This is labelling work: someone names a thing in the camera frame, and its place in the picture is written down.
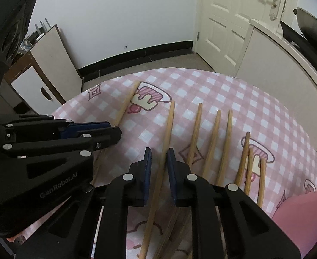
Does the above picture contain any white panel door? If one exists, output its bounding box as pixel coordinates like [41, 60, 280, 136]
[195, 0, 289, 76]

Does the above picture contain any wooden chopstick four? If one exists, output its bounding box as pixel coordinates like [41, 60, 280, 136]
[152, 102, 204, 259]

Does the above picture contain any white brown side cabinet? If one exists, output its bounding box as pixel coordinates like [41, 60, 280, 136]
[4, 25, 82, 114]

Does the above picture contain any person's left hand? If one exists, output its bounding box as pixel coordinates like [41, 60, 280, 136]
[6, 234, 26, 245]

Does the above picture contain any wooden chopstick three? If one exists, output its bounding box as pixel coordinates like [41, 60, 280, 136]
[139, 100, 176, 259]

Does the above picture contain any wooden chopstick two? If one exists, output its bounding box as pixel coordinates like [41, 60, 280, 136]
[91, 81, 140, 185]

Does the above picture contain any wooden chopstick one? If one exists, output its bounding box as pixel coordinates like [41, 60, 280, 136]
[257, 158, 267, 208]

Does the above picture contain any black wok with lid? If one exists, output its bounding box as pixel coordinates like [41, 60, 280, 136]
[293, 7, 317, 45]

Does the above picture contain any pink paper cup holder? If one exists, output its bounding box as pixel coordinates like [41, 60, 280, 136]
[273, 191, 317, 257]

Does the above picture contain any pink checkered tablecloth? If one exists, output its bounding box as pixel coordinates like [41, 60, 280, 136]
[52, 68, 317, 256]

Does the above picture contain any black induction cooker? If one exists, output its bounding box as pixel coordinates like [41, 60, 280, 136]
[280, 21, 317, 71]

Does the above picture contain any wooden chopstick five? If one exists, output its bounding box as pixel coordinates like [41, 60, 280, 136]
[155, 110, 221, 258]

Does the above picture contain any wooden chopstick seven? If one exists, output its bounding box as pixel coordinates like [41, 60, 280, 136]
[235, 132, 250, 186]

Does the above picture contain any white kitchen counter cabinet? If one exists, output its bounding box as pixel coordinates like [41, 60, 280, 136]
[235, 19, 317, 150]

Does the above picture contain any wooden chopstick eight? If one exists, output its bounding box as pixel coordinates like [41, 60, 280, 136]
[244, 148, 254, 195]

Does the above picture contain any silver door handle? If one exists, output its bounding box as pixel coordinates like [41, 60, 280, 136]
[269, 0, 281, 21]

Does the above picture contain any wooden chopstick six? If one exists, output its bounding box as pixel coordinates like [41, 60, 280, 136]
[174, 109, 234, 259]

